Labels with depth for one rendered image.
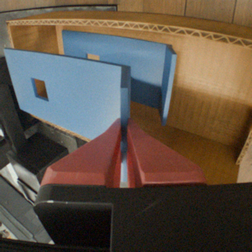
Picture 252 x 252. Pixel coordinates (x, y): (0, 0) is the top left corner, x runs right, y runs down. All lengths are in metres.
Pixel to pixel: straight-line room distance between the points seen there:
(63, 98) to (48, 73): 0.02
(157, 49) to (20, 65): 0.13
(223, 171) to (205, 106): 0.06
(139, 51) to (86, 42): 0.07
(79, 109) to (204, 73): 0.11
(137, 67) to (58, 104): 0.09
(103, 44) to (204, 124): 0.14
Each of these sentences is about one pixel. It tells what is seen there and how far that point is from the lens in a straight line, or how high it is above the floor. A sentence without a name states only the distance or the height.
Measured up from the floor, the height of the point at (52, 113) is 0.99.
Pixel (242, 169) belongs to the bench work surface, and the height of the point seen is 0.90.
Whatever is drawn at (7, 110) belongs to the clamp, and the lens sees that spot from 0.37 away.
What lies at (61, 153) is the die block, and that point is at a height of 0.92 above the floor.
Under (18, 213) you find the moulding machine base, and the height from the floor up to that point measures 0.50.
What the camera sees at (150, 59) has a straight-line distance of 0.20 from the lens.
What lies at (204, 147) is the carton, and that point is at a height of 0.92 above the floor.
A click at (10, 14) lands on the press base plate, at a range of 0.38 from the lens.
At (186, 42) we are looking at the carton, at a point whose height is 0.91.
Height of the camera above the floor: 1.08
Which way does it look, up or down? 43 degrees down
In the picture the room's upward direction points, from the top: 135 degrees counter-clockwise
